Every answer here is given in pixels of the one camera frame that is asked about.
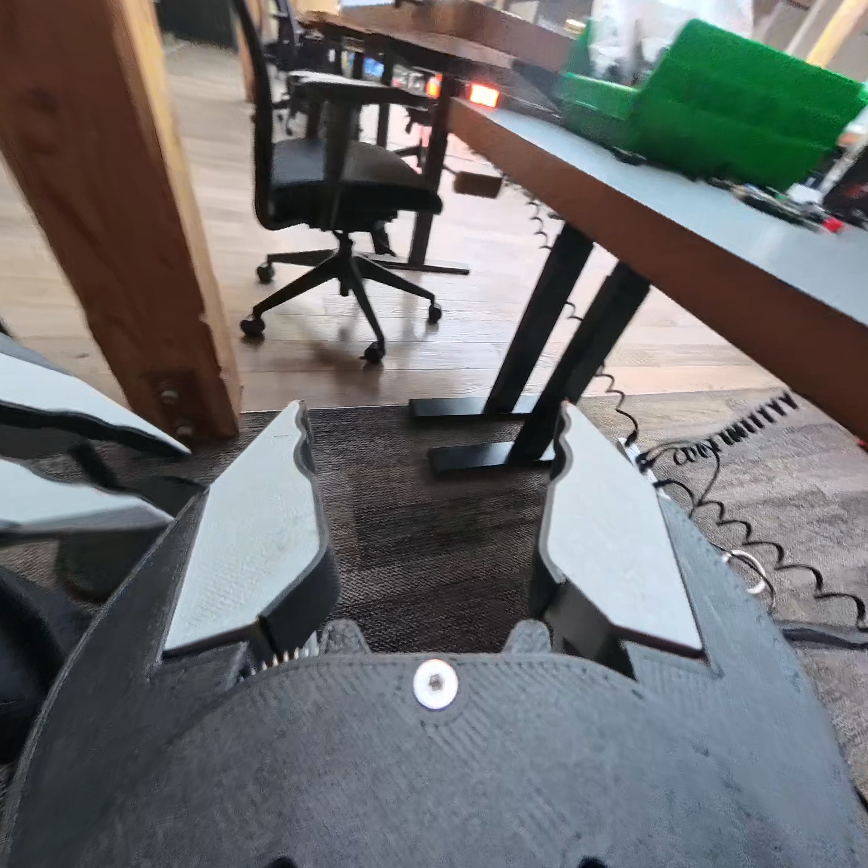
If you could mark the red lit desk controller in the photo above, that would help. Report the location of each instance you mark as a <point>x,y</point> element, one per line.
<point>483,95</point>

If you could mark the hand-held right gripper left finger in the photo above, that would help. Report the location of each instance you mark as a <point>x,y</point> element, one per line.
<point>244,542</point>

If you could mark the green plastic bin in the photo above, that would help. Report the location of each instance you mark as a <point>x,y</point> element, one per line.
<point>732,102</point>

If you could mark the wooden post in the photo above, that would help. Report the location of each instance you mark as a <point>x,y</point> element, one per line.
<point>88,169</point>

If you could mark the white power strip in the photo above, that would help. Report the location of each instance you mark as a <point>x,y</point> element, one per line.
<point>641,461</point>

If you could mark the brown box under table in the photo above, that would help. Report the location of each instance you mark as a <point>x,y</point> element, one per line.
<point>478,184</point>

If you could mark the pile of loose lego pieces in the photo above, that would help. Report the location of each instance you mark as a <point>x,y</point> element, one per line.
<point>786,200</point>

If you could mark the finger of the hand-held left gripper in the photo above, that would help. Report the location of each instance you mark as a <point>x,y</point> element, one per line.
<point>41,383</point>
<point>54,505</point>

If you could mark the black table leg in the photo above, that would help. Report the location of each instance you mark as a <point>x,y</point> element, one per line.
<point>586,352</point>
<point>539,319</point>

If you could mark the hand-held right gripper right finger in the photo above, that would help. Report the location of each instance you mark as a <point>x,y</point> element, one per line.
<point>610,549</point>

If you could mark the black office chair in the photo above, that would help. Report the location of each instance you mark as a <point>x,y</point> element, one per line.
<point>339,183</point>

